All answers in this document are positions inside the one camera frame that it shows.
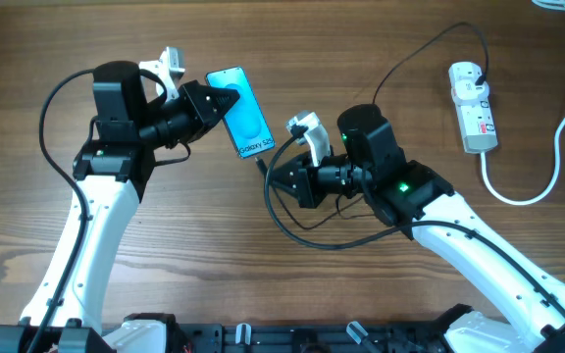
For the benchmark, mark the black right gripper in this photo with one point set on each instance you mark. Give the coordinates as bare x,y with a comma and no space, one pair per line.
304,181

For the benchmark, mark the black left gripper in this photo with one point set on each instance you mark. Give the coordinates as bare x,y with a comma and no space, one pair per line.
193,95

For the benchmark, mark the blue Galaxy smartphone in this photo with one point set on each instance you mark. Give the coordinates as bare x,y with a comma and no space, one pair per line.
245,122

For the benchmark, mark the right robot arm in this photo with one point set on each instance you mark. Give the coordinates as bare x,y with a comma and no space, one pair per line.
411,198

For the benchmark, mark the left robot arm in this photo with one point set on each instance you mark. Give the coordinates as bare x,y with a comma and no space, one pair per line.
108,180

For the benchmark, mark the white USB charger plug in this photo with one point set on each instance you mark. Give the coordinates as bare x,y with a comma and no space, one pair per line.
465,92

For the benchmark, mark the white power strip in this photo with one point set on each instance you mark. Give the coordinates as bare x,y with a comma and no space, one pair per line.
477,128

